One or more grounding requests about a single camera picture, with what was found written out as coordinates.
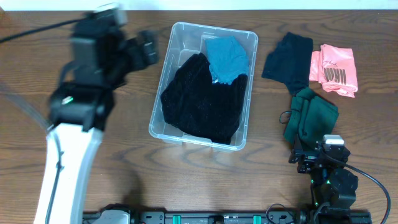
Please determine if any clear plastic storage bin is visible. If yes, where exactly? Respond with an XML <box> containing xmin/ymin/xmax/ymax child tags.
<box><xmin>149</xmin><ymin>22</ymin><xmax>259</xmax><ymax>152</ymax></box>

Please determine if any dark green garment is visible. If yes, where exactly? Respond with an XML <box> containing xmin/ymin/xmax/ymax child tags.
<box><xmin>284</xmin><ymin>88</ymin><xmax>339</xmax><ymax>150</ymax></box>

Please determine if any black knit garment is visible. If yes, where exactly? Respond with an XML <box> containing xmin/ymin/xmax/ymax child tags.
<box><xmin>160</xmin><ymin>53</ymin><xmax>248</xmax><ymax>144</ymax></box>

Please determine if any blue cloth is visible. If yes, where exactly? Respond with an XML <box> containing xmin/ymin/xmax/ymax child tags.
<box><xmin>205</xmin><ymin>36</ymin><xmax>249</xmax><ymax>85</ymax></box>

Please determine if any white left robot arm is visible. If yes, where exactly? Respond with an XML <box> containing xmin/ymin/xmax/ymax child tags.
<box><xmin>34</xmin><ymin>19</ymin><xmax>159</xmax><ymax>223</ymax></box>

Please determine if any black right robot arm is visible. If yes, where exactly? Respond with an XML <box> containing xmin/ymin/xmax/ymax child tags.
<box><xmin>289</xmin><ymin>135</ymin><xmax>358</xmax><ymax>210</ymax></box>

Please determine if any pink folded shirt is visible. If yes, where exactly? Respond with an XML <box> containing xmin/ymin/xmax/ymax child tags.
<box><xmin>309</xmin><ymin>44</ymin><xmax>358</xmax><ymax>98</ymax></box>

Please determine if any dark navy folded garment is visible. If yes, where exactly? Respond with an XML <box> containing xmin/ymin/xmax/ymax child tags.
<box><xmin>262</xmin><ymin>32</ymin><xmax>313</xmax><ymax>95</ymax></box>

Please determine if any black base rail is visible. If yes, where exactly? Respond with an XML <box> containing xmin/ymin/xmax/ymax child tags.
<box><xmin>81</xmin><ymin>204</ymin><xmax>372</xmax><ymax>224</ymax></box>

